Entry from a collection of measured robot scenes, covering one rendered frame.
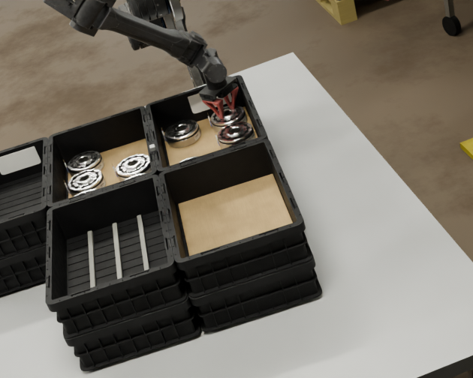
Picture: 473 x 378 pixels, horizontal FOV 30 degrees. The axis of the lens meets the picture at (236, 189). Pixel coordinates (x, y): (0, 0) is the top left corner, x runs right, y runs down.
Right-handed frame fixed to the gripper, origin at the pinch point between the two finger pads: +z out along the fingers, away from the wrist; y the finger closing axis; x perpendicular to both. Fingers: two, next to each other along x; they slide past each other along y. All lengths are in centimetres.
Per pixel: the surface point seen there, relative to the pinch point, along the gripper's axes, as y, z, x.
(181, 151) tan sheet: -16.6, 3.7, 4.9
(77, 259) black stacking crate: -64, 3, -2
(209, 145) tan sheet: -11.5, 3.9, -1.9
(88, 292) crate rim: -78, -6, -28
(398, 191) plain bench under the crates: 3, 18, -53
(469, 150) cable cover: 109, 86, -8
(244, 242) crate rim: -50, -6, -51
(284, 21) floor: 197, 87, 157
